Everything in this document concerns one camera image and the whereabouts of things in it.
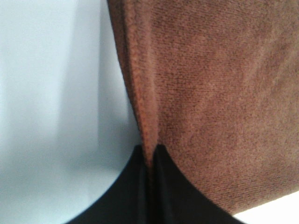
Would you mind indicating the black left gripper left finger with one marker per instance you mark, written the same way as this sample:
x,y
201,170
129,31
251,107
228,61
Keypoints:
x,y
125,202

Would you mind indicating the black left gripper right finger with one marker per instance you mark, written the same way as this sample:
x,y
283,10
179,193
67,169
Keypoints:
x,y
177,201

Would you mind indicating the brown towel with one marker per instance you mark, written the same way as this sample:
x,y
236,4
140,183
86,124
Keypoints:
x,y
217,83

